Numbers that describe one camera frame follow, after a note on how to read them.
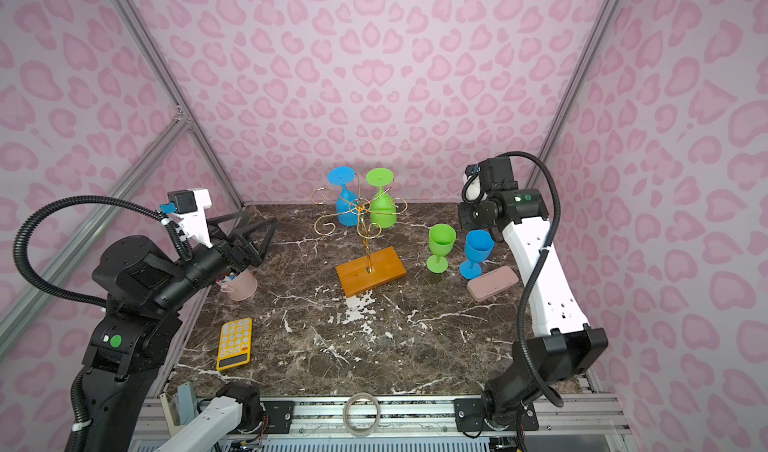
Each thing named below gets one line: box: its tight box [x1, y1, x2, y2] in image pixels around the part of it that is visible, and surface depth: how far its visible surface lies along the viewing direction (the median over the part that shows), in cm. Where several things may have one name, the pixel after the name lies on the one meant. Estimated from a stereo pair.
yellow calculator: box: [216, 317, 253, 371], surface depth 86 cm
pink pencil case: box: [467, 265, 519, 302], surface depth 97 cm
